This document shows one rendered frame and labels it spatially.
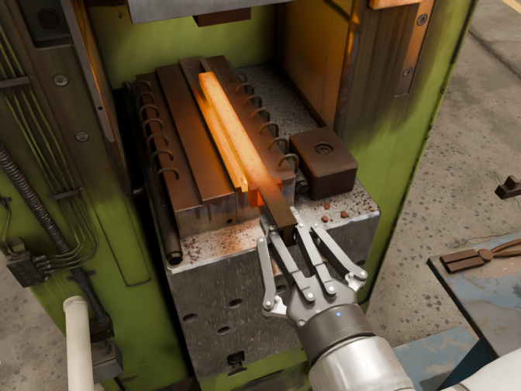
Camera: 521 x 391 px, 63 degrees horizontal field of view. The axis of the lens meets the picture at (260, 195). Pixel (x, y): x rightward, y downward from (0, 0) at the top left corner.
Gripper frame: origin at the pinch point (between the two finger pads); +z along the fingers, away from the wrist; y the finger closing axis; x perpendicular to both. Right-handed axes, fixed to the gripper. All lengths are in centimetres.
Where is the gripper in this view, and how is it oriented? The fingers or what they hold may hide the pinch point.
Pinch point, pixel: (275, 212)
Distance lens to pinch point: 56.9
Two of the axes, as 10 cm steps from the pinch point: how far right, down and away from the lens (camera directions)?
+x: 0.1, -6.8, -7.3
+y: 9.4, -2.4, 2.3
